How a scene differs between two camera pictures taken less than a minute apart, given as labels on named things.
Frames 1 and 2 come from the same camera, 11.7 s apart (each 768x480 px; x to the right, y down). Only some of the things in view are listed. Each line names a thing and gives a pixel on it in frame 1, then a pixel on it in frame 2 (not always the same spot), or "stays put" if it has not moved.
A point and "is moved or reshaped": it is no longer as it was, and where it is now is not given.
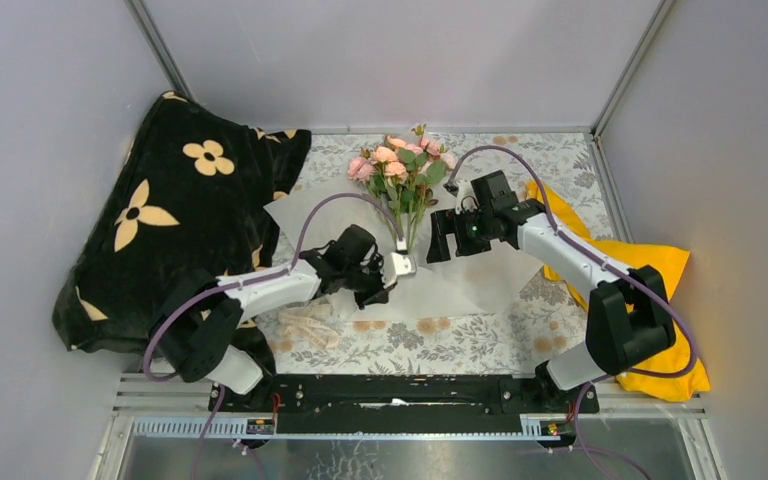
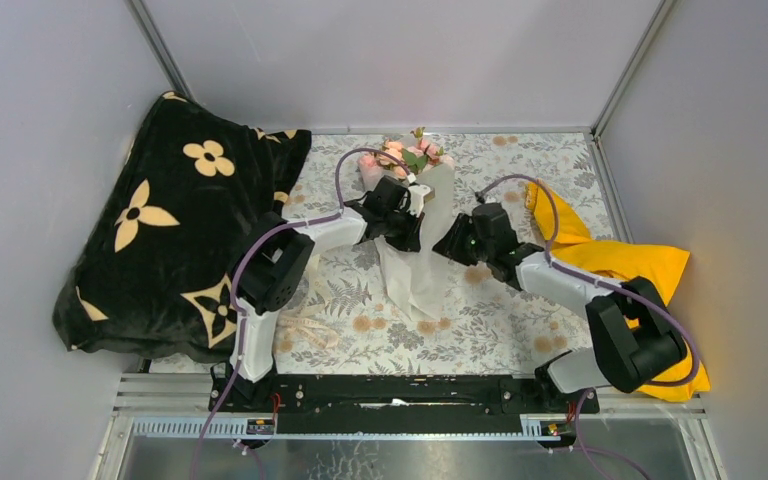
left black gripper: [376, 297] -> [409, 241]
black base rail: [400, 404] stays put
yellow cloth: [681, 374] stays put
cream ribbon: [308, 320] stays put
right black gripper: [444, 222] -> [450, 244]
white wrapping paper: [470, 283] is moved or reshaped
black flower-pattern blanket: [190, 193] stays put
